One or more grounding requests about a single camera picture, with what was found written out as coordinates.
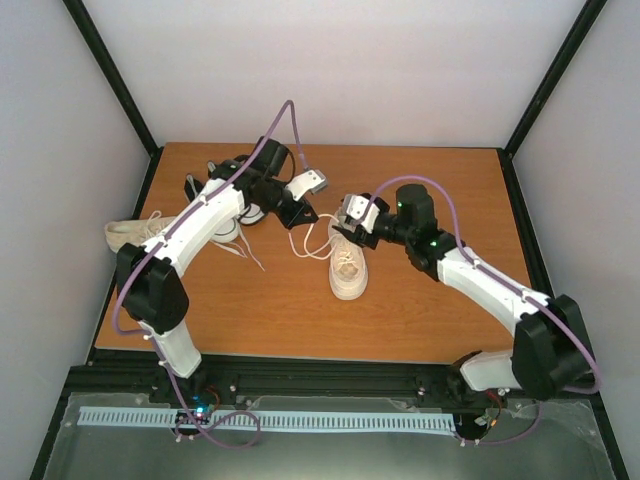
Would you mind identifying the beige lace platform sneaker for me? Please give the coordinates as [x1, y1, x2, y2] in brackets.
[288, 209, 370, 302]

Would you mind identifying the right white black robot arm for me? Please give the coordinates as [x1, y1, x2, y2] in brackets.
[335, 176, 599, 401]

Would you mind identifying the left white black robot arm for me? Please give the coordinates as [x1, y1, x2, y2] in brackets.
[114, 138, 328, 403]

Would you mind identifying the black white sneaker right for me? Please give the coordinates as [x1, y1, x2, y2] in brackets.
[207, 161, 266, 226]

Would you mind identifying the black white sneaker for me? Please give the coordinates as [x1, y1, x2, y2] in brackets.
[184, 174, 265, 271]
[207, 161, 266, 226]

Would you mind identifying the black white sneaker left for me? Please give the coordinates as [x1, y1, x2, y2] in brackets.
[184, 174, 265, 271]

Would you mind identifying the beige canvas sneaker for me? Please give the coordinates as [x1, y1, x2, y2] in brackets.
[104, 210, 175, 253]

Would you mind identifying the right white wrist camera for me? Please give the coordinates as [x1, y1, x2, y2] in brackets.
[342, 193, 390, 232]

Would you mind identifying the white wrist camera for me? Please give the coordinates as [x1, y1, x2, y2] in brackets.
[342, 193, 390, 232]
[285, 169, 328, 201]

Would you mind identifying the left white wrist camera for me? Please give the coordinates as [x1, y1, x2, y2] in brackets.
[285, 169, 328, 201]

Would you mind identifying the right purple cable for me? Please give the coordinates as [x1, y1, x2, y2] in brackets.
[367, 174, 604, 446]

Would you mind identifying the purple cable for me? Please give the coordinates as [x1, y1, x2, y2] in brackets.
[367, 174, 604, 446]
[111, 99, 312, 449]

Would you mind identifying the light blue cable duct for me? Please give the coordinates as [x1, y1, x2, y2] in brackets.
[77, 406, 456, 435]

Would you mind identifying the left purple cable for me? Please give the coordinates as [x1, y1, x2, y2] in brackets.
[111, 99, 312, 449]

